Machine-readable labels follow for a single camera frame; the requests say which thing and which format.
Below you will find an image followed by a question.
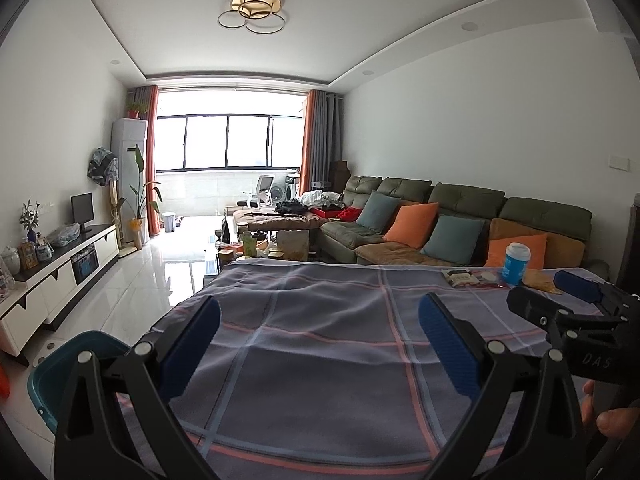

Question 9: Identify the brown paper bag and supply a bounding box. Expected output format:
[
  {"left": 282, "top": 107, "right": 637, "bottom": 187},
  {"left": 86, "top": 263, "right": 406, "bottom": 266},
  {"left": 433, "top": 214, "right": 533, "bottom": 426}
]
[{"left": 522, "top": 270, "right": 562, "bottom": 295}]

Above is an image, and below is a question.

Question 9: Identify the tall potted green plant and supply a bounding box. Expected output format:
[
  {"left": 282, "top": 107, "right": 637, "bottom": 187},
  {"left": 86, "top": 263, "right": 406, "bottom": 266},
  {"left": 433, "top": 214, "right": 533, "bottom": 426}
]
[{"left": 129, "top": 150, "right": 163, "bottom": 250}]

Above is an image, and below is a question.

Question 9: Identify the small black monitor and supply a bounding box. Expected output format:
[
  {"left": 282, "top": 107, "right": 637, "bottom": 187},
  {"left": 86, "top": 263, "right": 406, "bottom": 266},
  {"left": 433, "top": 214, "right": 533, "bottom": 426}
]
[{"left": 70, "top": 193, "right": 94, "bottom": 233}]

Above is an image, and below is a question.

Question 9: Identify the right hand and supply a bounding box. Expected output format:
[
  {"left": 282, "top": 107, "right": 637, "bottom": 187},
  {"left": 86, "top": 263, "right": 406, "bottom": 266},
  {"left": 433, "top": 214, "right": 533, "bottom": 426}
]
[{"left": 580, "top": 379, "right": 639, "bottom": 440}]

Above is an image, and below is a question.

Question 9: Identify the teal cushion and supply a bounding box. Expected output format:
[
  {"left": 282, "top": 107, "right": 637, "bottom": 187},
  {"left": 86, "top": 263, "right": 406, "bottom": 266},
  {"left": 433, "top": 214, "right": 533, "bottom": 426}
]
[
  {"left": 421, "top": 216, "right": 485, "bottom": 266},
  {"left": 356, "top": 191, "right": 400, "bottom": 233}
]

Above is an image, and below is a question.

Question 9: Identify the orange left curtain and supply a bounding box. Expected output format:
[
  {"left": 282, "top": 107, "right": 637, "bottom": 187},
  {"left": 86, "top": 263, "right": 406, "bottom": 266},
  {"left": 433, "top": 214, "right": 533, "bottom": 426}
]
[{"left": 145, "top": 86, "right": 160, "bottom": 237}]

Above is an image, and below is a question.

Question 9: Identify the teal trash bin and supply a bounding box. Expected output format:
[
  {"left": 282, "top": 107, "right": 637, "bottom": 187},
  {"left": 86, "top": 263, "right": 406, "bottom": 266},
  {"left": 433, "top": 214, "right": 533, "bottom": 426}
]
[{"left": 27, "top": 330, "right": 129, "bottom": 434}]

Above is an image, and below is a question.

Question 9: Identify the orange cushion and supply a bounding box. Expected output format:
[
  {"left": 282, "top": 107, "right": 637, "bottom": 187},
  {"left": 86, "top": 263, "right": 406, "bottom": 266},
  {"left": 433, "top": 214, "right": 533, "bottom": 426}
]
[
  {"left": 485, "top": 234, "right": 547, "bottom": 270},
  {"left": 383, "top": 203, "right": 438, "bottom": 249}
]

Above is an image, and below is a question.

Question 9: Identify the grey orange right curtain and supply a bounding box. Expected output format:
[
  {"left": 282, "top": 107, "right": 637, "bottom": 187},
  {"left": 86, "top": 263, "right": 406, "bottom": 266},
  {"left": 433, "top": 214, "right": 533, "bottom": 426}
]
[{"left": 299, "top": 90, "right": 344, "bottom": 193}]

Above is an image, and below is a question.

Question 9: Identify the covered standing fan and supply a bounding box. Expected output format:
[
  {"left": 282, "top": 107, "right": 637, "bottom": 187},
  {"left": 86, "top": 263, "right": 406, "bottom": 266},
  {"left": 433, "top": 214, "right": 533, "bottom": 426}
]
[{"left": 87, "top": 148, "right": 125, "bottom": 249}]

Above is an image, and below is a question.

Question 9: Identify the purple plaid tablecloth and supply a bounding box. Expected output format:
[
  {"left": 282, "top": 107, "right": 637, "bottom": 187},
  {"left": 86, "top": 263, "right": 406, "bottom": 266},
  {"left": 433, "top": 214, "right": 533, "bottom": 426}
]
[{"left": 119, "top": 257, "right": 606, "bottom": 480}]

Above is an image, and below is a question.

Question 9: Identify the cluttered wooden coffee table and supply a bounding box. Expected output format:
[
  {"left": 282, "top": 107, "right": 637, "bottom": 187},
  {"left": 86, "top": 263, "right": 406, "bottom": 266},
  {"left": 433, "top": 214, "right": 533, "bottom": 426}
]
[{"left": 216, "top": 206, "right": 326, "bottom": 261}]

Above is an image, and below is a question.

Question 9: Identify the white black tv cabinet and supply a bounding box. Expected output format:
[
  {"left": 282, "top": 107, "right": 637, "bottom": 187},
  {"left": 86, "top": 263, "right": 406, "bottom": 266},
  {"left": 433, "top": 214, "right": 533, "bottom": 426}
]
[{"left": 1, "top": 224, "right": 119, "bottom": 364}]

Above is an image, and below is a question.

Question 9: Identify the white standing air conditioner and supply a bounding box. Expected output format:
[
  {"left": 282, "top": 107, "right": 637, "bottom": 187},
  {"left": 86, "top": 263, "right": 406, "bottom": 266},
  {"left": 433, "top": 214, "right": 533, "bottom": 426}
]
[{"left": 111, "top": 118, "right": 148, "bottom": 244}]

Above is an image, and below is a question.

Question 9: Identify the olive green sectional sofa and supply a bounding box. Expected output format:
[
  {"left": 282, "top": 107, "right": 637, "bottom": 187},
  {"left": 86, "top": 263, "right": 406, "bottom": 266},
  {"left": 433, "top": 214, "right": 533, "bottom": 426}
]
[{"left": 317, "top": 176, "right": 610, "bottom": 280}]

